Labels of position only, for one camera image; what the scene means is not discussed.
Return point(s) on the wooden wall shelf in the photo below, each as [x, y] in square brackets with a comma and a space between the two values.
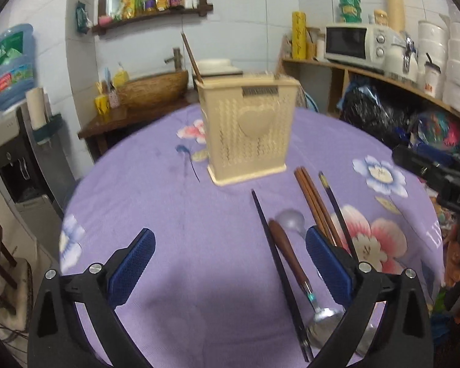
[149, 17]

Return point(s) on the white microwave oven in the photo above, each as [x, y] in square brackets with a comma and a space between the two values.
[359, 44]

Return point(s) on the beige tall roll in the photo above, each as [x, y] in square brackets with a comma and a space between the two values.
[393, 0]

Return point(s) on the white brown rice cooker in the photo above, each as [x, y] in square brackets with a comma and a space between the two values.
[218, 67]

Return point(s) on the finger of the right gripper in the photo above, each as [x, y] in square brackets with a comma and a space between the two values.
[428, 163]
[450, 202]

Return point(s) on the green stacked cups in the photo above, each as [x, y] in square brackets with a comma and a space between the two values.
[350, 11]

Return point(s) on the wooden side shelf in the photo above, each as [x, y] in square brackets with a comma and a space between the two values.
[347, 70]

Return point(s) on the wooden handled metal spoon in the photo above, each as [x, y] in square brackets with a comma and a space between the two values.
[325, 320]

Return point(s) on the white electric kettle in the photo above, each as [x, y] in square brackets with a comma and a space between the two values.
[400, 62]

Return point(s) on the brown wooden chopstick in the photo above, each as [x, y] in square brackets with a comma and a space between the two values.
[327, 220]
[317, 206]
[313, 206]

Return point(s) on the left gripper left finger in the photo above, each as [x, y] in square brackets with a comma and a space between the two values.
[57, 337]

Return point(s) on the white stacked bowls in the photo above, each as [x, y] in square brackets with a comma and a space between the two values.
[438, 58]

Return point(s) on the paper towel roll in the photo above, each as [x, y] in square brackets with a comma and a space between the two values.
[36, 107]

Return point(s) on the blue water jug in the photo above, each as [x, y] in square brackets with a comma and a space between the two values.
[17, 64]

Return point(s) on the long black chopstick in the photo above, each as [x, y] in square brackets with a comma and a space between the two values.
[286, 286]

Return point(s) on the wooden bowl sink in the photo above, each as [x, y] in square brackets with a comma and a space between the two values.
[153, 90]

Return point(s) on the water dispenser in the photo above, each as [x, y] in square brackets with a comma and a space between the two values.
[35, 178]

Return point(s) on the black plastic bag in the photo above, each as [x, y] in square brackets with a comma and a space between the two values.
[385, 114]

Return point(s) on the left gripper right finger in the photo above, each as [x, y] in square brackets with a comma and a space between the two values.
[403, 336]

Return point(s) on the dark wooden counter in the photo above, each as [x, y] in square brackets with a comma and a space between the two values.
[105, 131]

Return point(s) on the yellow tall box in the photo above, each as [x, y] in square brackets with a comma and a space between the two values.
[299, 36]

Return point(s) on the purple floral tablecloth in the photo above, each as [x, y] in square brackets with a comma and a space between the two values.
[211, 295]

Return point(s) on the black gold tipped chopstick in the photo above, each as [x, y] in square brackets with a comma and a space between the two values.
[339, 215]

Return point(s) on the cream perforated cutlery holder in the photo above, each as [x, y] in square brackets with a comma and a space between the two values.
[248, 124]

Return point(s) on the wooden chair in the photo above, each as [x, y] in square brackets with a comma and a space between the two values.
[16, 290]

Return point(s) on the brown chopstick in holder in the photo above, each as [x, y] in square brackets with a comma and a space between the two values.
[191, 58]

